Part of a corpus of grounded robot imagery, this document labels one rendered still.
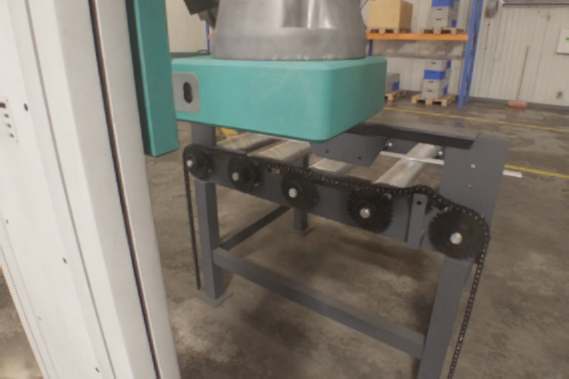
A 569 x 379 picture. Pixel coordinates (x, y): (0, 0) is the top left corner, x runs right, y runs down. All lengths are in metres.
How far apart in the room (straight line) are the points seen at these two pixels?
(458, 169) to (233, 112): 0.94
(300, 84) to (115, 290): 0.25
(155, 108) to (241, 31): 0.11
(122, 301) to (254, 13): 0.29
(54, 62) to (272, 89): 0.16
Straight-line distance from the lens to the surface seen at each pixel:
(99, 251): 0.34
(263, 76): 0.28
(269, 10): 0.29
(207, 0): 0.93
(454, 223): 1.17
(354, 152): 1.27
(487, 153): 1.15
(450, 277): 1.31
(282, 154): 1.68
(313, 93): 0.26
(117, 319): 0.39
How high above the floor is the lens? 1.41
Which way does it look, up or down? 20 degrees down
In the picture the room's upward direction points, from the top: straight up
